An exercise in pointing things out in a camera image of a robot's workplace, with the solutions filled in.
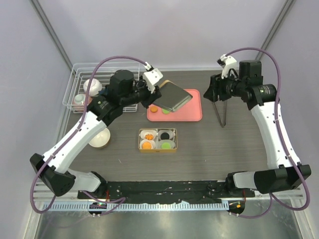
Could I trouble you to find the pink tray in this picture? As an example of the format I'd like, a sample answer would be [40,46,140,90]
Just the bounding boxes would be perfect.
[147,89,202,122]

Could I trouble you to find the orange round cookie left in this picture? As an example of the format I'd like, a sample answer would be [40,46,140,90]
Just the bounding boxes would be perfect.
[150,106,158,113]

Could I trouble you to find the purple cable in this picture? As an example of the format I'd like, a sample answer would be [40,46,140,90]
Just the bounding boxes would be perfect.
[29,55,150,214]
[224,47,311,218]

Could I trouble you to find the black round cookie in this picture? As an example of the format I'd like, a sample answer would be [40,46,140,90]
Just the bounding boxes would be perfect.
[160,132,170,140]

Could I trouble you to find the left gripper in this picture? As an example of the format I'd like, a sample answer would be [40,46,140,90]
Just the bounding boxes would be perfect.
[121,75,162,109]

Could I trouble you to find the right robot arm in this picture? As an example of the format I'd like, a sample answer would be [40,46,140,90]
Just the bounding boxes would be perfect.
[203,56,311,197]

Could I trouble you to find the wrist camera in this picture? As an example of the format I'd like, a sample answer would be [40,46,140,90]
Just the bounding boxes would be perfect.
[217,54,237,79]
[143,62,163,93]

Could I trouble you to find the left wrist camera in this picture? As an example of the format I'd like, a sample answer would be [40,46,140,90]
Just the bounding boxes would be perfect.
[143,62,163,93]

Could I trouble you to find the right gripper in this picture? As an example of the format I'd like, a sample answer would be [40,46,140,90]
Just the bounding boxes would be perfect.
[203,70,246,103]

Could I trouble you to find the white bowl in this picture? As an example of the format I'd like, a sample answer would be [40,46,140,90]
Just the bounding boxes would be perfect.
[89,128,111,148]

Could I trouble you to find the pink cup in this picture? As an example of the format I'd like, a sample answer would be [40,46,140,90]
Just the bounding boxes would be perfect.
[72,94,86,112]

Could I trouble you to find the orange swirl cookie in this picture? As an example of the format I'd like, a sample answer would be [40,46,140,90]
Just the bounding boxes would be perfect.
[145,134,154,140]

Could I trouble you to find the silver tin lid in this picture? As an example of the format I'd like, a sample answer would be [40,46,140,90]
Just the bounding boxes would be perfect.
[153,80,193,112]

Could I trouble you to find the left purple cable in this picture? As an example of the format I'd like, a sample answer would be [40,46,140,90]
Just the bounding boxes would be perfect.
[29,55,150,214]

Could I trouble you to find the gold cookie tin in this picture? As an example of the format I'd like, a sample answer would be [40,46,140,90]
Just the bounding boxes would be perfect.
[138,128,178,153]

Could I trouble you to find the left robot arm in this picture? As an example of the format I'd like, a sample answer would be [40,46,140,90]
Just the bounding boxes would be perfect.
[30,69,163,199]

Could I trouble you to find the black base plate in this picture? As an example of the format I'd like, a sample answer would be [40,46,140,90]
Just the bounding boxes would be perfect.
[90,180,255,204]

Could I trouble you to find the metal tongs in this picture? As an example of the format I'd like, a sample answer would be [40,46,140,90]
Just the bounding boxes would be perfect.
[212,101,227,128]

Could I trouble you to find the large orange round cookie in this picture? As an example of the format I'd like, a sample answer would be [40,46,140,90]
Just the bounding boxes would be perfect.
[142,141,153,149]

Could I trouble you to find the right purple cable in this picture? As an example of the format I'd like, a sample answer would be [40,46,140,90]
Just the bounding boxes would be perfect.
[224,47,311,218]

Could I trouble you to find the white wire dish rack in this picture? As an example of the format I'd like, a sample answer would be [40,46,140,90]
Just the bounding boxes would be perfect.
[62,61,142,114]

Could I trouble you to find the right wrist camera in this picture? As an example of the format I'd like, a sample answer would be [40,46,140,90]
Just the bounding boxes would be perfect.
[217,54,237,79]

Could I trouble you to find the green round cookie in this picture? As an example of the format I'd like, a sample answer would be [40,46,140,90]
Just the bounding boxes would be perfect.
[162,109,170,115]
[161,142,171,149]

